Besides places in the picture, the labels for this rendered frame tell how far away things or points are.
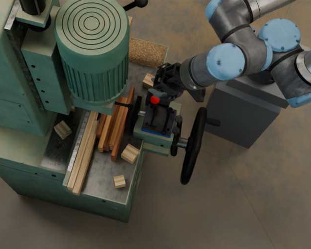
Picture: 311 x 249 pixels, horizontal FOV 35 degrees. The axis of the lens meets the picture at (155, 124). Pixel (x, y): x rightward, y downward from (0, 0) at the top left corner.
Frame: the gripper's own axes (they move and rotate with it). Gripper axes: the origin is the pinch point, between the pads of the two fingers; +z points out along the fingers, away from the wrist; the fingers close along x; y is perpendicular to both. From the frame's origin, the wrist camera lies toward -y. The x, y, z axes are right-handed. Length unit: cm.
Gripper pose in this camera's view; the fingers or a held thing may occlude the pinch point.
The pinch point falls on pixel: (158, 93)
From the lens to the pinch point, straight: 156.7
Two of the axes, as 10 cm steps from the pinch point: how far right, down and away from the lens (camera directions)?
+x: -2.4, 9.1, -3.3
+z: -5.4, 1.5, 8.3
